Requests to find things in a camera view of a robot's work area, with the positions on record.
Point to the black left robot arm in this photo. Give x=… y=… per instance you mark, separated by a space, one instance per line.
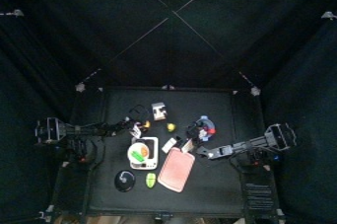
x=78 y=129

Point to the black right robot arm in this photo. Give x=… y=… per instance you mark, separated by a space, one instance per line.
x=262 y=140

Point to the yellow green toy corn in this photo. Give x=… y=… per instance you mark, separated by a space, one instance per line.
x=150 y=180

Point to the white paper tag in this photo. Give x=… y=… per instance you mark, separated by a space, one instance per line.
x=136 y=131

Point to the orange yellow small toy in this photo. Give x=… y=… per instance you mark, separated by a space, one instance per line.
x=146 y=124

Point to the white card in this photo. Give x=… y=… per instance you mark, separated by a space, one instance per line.
x=186 y=146

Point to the white plate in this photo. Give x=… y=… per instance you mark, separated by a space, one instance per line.
x=136 y=152

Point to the white patterned small box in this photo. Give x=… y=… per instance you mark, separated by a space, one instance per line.
x=158 y=111

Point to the green toy vegetable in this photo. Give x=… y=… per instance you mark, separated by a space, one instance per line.
x=137 y=157

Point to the blue red toy kettle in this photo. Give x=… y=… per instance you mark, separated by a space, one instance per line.
x=205 y=126

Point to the white black small box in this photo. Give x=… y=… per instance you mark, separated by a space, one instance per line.
x=168 y=145

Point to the pink cutting board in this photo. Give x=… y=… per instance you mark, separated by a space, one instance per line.
x=176 y=169

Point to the yellow toy lemon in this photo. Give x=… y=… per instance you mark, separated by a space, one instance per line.
x=170 y=127

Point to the black round lid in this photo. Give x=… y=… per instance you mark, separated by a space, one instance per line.
x=124 y=181

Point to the silver frame clamp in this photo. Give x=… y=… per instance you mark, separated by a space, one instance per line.
x=327 y=14
x=254 y=90
x=80 y=87
x=16 y=13
x=166 y=87

